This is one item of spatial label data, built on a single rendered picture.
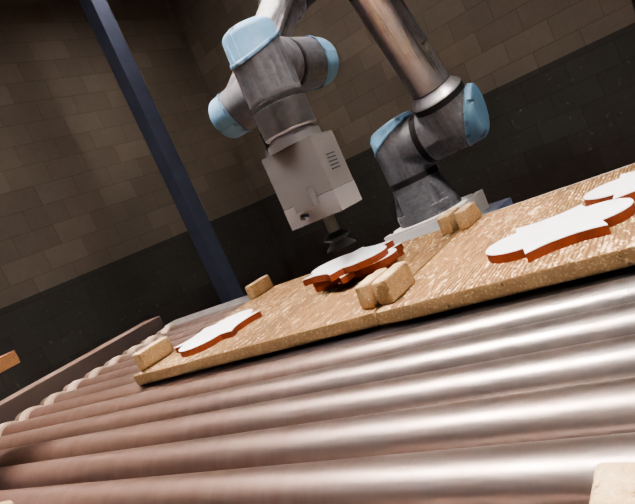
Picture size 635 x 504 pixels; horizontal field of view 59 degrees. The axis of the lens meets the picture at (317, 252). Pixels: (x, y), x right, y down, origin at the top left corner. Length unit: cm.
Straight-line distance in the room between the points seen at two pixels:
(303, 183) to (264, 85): 13
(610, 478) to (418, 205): 109
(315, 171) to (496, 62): 497
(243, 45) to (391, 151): 59
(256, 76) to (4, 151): 534
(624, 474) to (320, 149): 60
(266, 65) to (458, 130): 57
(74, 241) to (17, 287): 70
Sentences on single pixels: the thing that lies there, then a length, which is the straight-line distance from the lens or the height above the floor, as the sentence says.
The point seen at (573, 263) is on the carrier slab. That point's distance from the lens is 48.
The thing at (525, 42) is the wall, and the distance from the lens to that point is 556.
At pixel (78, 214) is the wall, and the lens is 605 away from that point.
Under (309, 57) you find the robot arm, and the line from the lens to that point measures 81.
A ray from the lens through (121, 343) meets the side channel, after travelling 132.
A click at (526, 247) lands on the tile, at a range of 53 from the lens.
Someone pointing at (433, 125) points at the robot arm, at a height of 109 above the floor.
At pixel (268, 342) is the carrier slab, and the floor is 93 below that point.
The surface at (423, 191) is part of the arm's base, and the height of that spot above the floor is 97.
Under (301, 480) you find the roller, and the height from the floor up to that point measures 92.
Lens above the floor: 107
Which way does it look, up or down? 6 degrees down
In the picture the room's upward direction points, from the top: 24 degrees counter-clockwise
